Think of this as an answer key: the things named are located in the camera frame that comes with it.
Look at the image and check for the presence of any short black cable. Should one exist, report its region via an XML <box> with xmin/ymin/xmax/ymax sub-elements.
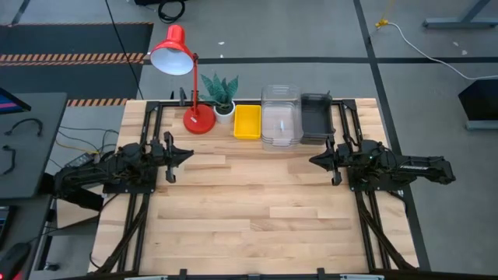
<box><xmin>4</xmin><ymin>117</ymin><xmax>44</xmax><ymax>137</ymax></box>
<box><xmin>2</xmin><ymin>145</ymin><xmax>17</xmax><ymax>176</ymax></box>

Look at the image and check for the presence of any white plant pot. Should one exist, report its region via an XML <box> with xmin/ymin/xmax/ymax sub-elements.
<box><xmin>212</xmin><ymin>100</ymin><xmax>237</xmax><ymax>125</ymax></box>

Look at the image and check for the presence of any grey plastic storage bin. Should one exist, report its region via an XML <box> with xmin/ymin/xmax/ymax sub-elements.
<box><xmin>300</xmin><ymin>92</ymin><xmax>335</xmax><ymax>142</ymax></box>
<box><xmin>300</xmin><ymin>93</ymin><xmax>337</xmax><ymax>146</ymax></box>

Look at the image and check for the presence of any black panel on stand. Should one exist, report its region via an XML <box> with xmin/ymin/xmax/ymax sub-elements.
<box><xmin>458</xmin><ymin>79</ymin><xmax>498</xmax><ymax>131</ymax></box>

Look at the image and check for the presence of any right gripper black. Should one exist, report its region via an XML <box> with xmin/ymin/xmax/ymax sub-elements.
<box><xmin>309</xmin><ymin>135</ymin><xmax>352</xmax><ymax>187</ymax></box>

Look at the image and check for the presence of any yellow floor cable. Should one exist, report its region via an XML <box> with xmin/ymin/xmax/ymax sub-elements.
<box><xmin>374</xmin><ymin>0</ymin><xmax>397</xmax><ymax>30</ymax></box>

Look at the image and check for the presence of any black hazard-striped floor mat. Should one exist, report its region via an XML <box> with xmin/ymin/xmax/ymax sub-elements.
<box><xmin>0</xmin><ymin>22</ymin><xmax>155</xmax><ymax>108</ymax></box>

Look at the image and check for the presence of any grey side desk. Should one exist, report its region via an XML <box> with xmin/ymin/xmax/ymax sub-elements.
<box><xmin>0</xmin><ymin>92</ymin><xmax>69</xmax><ymax>200</ymax></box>

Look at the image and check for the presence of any black power strip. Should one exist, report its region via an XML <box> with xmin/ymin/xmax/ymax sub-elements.
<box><xmin>64</xmin><ymin>152</ymin><xmax>95</xmax><ymax>169</ymax></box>

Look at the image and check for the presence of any computer monitor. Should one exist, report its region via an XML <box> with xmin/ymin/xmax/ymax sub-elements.
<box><xmin>0</xmin><ymin>87</ymin><xmax>32</xmax><ymax>116</ymax></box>

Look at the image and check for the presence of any long black floor cable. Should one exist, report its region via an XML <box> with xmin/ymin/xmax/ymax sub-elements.
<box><xmin>103</xmin><ymin>0</ymin><xmax>146</xmax><ymax>100</ymax></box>

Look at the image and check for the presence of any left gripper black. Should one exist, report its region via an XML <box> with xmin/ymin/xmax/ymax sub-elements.
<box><xmin>149</xmin><ymin>131</ymin><xmax>195</xmax><ymax>184</ymax></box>

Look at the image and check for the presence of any red desk lamp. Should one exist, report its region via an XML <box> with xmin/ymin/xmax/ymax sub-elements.
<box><xmin>149</xmin><ymin>23</ymin><xmax>217</xmax><ymax>135</ymax></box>

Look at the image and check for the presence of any green striped potted plant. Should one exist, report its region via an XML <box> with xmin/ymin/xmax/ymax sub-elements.
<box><xmin>199</xmin><ymin>73</ymin><xmax>240</xmax><ymax>110</ymax></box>

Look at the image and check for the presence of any grey metal table leg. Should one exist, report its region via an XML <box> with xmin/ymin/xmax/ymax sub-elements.
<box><xmin>423</xmin><ymin>0</ymin><xmax>498</xmax><ymax>30</ymax></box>

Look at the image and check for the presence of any clear plastic storage bin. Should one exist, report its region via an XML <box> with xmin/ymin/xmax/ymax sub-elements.
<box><xmin>260</xmin><ymin>84</ymin><xmax>303</xmax><ymax>142</ymax></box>
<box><xmin>261</xmin><ymin>89</ymin><xmax>304</xmax><ymax>147</ymax></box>
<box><xmin>261</xmin><ymin>93</ymin><xmax>304</xmax><ymax>152</ymax></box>

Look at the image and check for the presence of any coiled black cable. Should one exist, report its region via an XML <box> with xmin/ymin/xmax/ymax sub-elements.
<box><xmin>156</xmin><ymin>0</ymin><xmax>188</xmax><ymax>24</ymax></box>

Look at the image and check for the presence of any white floor cable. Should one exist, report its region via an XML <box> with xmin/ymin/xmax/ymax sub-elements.
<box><xmin>387</xmin><ymin>22</ymin><xmax>498</xmax><ymax>81</ymax></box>

